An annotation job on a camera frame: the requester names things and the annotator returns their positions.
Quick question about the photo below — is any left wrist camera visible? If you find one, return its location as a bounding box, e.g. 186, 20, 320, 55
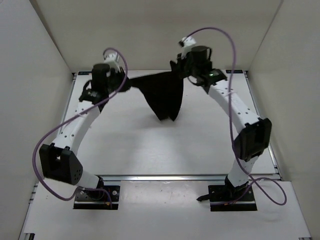
103, 52, 121, 73

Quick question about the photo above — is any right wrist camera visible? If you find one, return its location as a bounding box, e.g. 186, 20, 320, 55
178, 36, 197, 59

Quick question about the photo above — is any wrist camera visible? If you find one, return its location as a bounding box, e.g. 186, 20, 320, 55
178, 36, 197, 59
103, 52, 121, 73

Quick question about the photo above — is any left blue corner label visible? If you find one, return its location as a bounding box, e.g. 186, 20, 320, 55
77, 71, 92, 76

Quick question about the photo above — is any purple cable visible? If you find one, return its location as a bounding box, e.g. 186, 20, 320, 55
187, 26, 288, 206
32, 47, 129, 202

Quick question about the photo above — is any right blue corner label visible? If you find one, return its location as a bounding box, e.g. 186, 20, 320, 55
225, 69, 243, 74

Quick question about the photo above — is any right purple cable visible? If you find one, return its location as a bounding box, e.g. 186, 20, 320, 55
187, 26, 288, 206

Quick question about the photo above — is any blue corner label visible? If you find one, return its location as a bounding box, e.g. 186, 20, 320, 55
225, 69, 243, 74
77, 71, 92, 76

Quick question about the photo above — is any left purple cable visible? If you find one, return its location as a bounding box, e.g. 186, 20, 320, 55
32, 47, 129, 202

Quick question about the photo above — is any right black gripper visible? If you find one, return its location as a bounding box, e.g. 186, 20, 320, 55
176, 51, 201, 80

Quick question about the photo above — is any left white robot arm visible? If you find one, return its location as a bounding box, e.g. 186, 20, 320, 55
39, 61, 125, 199

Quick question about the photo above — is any black skirt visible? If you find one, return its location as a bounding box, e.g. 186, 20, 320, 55
130, 71, 184, 121

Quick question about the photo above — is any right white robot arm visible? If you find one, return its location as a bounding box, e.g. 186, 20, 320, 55
176, 44, 272, 200

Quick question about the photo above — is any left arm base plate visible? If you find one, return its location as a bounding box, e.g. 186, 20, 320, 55
73, 183, 121, 211

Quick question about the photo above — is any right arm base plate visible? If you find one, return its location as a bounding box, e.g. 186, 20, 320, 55
196, 181, 258, 212

